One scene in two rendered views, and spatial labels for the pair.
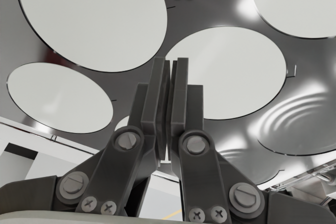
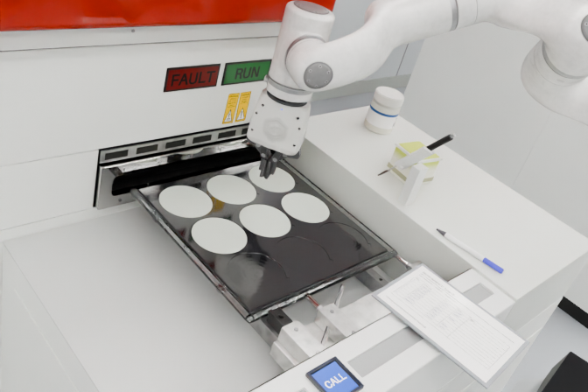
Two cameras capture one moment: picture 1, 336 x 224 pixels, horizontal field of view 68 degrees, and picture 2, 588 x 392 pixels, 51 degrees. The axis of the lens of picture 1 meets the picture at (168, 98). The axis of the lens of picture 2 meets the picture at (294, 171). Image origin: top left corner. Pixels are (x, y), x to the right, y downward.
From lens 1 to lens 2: 121 cm
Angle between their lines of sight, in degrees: 105
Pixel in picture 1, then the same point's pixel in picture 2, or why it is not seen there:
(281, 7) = (290, 209)
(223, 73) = (267, 218)
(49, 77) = (193, 192)
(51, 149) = (44, 276)
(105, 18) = (234, 190)
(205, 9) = (267, 200)
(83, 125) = (184, 212)
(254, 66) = (279, 220)
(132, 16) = (244, 193)
